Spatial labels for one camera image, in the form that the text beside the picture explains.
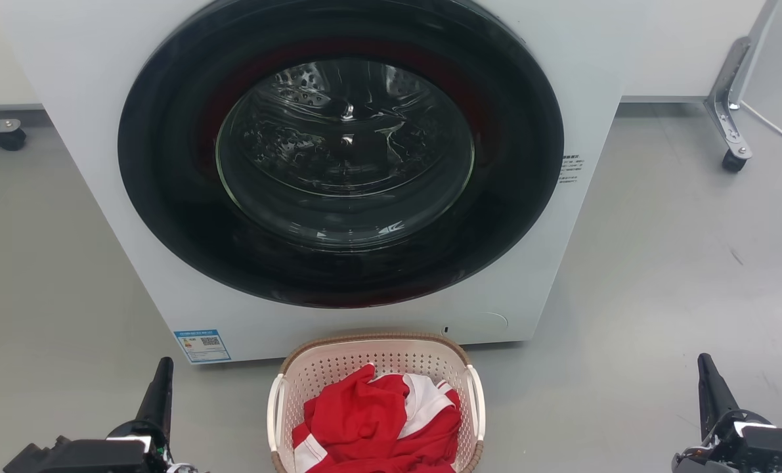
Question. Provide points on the round dark glass washer door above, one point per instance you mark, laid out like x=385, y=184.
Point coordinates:
x=167, y=197

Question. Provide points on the blue white energy label sticker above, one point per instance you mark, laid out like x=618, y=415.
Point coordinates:
x=201, y=345

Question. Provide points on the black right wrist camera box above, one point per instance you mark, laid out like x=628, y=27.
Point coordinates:
x=771, y=450

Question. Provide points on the red and white garment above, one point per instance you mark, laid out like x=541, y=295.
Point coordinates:
x=358, y=414

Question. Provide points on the grey metal stand leg with caster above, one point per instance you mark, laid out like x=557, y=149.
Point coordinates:
x=727, y=105

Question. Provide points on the white front-load washing machine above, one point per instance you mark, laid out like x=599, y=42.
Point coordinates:
x=75, y=98

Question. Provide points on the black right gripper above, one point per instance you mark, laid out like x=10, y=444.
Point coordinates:
x=719, y=447

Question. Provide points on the beige perforated plastic laundry basket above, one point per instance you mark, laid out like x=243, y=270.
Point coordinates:
x=364, y=351

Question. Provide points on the small printed text washer label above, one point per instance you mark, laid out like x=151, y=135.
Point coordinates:
x=570, y=169

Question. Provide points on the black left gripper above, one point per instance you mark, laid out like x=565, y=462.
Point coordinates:
x=148, y=443

